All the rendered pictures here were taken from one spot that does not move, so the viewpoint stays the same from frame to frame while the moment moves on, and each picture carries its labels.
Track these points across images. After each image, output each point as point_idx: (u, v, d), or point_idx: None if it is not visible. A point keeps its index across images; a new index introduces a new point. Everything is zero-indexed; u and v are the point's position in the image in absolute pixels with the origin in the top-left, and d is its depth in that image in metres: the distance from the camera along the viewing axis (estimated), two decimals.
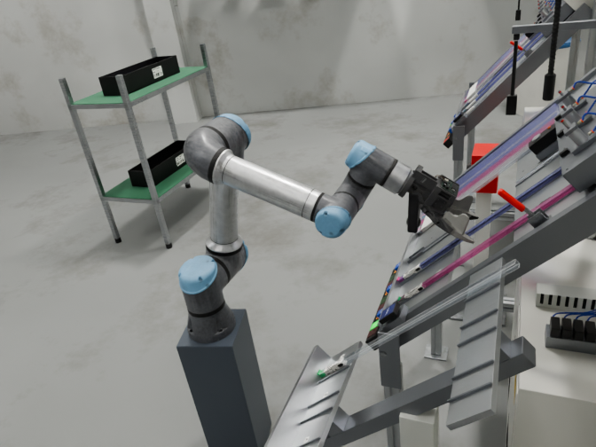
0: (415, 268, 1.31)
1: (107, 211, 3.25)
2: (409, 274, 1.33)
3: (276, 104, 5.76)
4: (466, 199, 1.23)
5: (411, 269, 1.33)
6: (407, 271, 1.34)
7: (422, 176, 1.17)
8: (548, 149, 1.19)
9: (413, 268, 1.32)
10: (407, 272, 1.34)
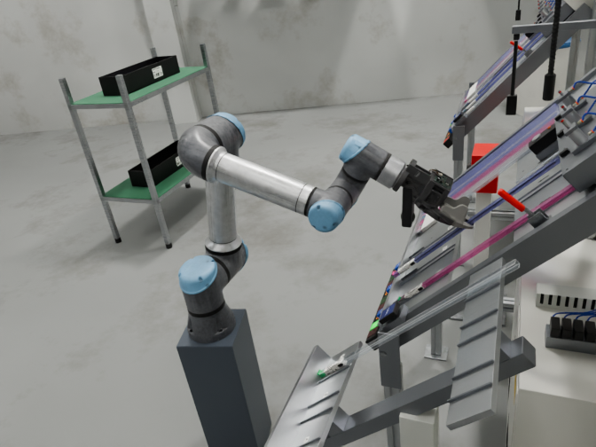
0: (410, 262, 1.31)
1: (107, 211, 3.25)
2: (403, 269, 1.33)
3: (276, 104, 5.76)
4: (462, 200, 1.20)
5: (406, 263, 1.33)
6: (403, 266, 1.34)
7: (416, 169, 1.17)
8: (548, 149, 1.19)
9: (408, 262, 1.32)
10: (402, 267, 1.34)
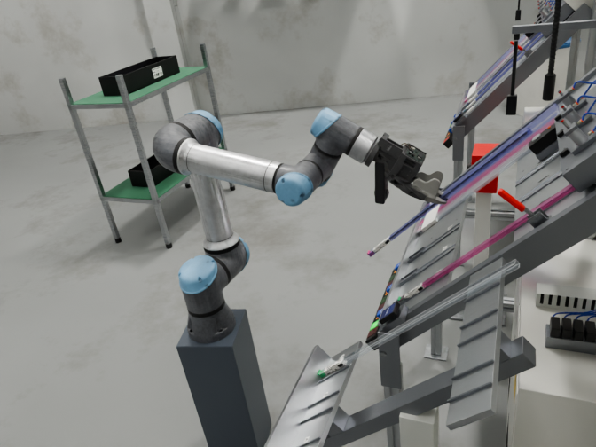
0: (384, 240, 1.29)
1: (107, 211, 3.25)
2: (379, 247, 1.30)
3: (276, 104, 5.76)
4: (435, 176, 1.18)
5: (381, 242, 1.30)
6: (377, 245, 1.32)
7: (388, 143, 1.14)
8: (548, 149, 1.19)
9: (383, 241, 1.30)
10: (377, 246, 1.32)
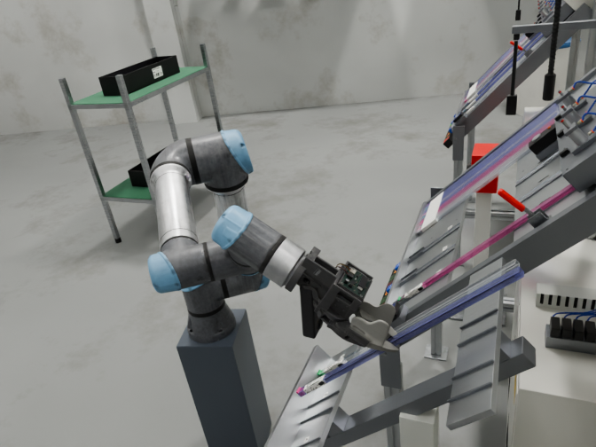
0: (317, 381, 0.94)
1: (107, 211, 3.25)
2: (310, 388, 0.95)
3: (276, 104, 5.76)
4: (384, 309, 0.83)
5: (315, 380, 0.95)
6: (309, 383, 0.96)
7: (315, 266, 0.79)
8: (548, 149, 1.19)
9: (317, 380, 0.95)
10: (309, 384, 0.96)
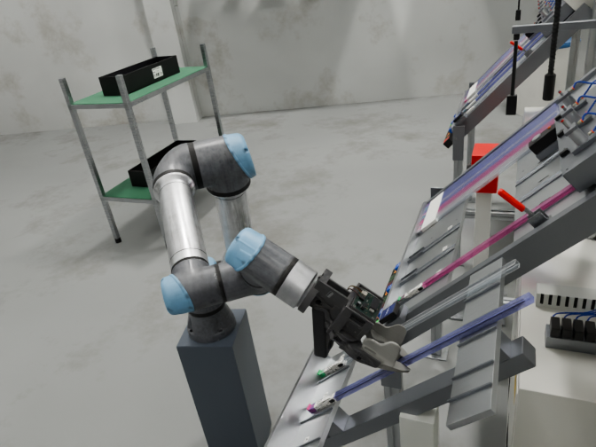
0: (328, 399, 0.95)
1: (107, 211, 3.25)
2: (321, 405, 0.97)
3: (276, 104, 5.76)
4: (396, 330, 0.84)
5: (325, 398, 0.97)
6: (320, 400, 0.98)
7: (327, 288, 0.81)
8: (548, 149, 1.19)
9: (327, 397, 0.96)
10: (319, 401, 0.98)
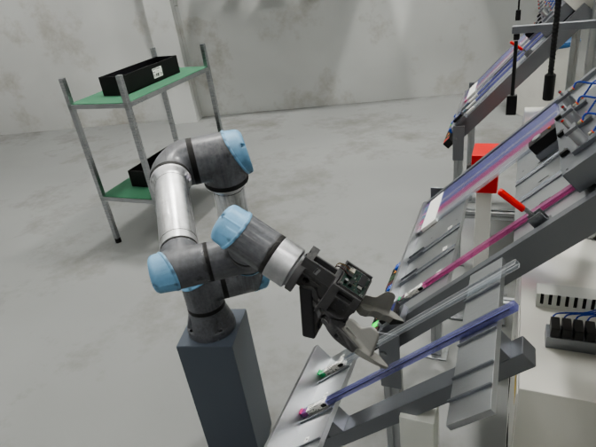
0: (320, 403, 0.97)
1: (107, 211, 3.25)
2: (313, 409, 0.98)
3: (276, 104, 5.76)
4: (384, 297, 0.85)
5: (317, 402, 0.98)
6: (312, 404, 0.99)
7: (315, 265, 0.79)
8: (548, 149, 1.19)
9: (318, 402, 0.98)
10: (311, 405, 0.99)
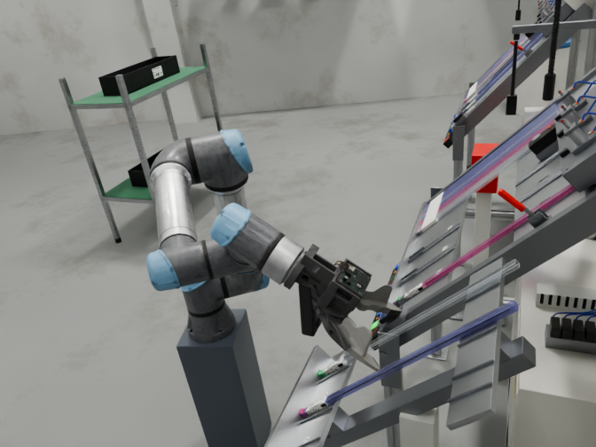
0: (320, 403, 0.97)
1: (107, 211, 3.25)
2: (313, 409, 0.98)
3: (276, 104, 5.76)
4: (381, 290, 0.86)
5: (317, 402, 0.98)
6: (312, 404, 0.99)
7: (314, 263, 0.79)
8: (548, 149, 1.19)
9: (318, 402, 0.98)
10: (311, 405, 0.99)
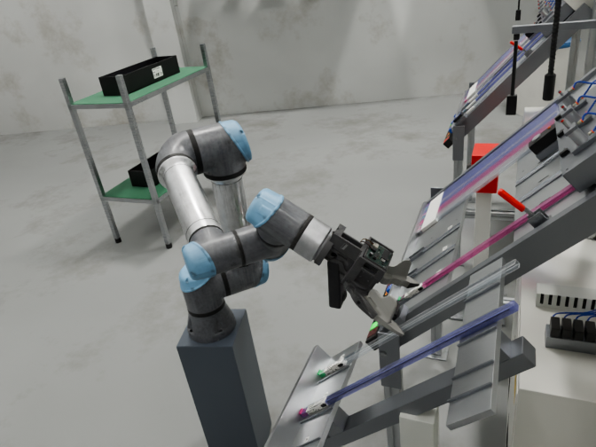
0: (320, 403, 0.97)
1: (107, 211, 3.25)
2: (313, 409, 0.98)
3: (276, 104, 5.76)
4: (402, 265, 0.94)
5: (317, 402, 0.98)
6: (312, 404, 0.99)
7: (342, 240, 0.88)
8: (548, 149, 1.19)
9: (318, 402, 0.98)
10: (311, 405, 0.99)
